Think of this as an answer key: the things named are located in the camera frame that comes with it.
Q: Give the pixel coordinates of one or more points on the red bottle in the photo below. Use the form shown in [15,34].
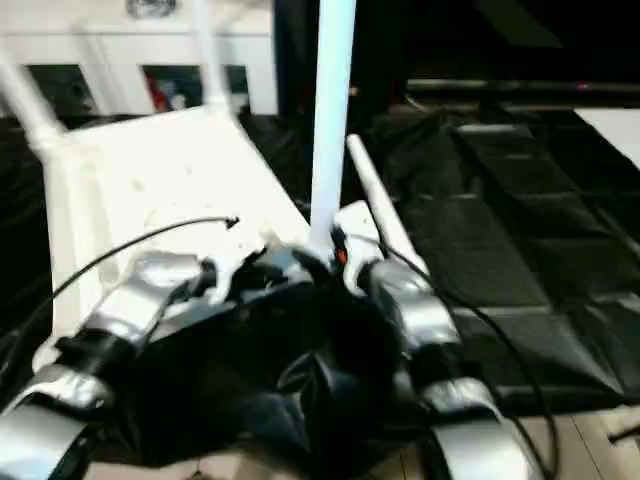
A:
[160,92]

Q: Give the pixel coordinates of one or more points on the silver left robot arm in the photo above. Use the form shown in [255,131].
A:
[135,295]

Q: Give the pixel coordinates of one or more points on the white cabinet with glass doors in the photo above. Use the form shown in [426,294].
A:
[100,45]

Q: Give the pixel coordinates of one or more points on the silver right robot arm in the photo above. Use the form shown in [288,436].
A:
[425,305]

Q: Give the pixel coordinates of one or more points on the large black case yellow label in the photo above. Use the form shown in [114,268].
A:
[380,45]

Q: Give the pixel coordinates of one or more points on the grey metal bar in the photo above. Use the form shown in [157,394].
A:
[525,86]

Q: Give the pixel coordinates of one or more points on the white plastic table leg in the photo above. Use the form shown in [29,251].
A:
[330,125]
[380,200]
[210,60]
[30,110]

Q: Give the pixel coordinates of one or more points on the white flat panel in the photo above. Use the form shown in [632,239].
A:
[615,132]

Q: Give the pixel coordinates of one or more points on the thin black rod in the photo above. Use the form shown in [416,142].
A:
[625,432]

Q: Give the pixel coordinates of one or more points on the black mat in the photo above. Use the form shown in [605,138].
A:
[525,225]

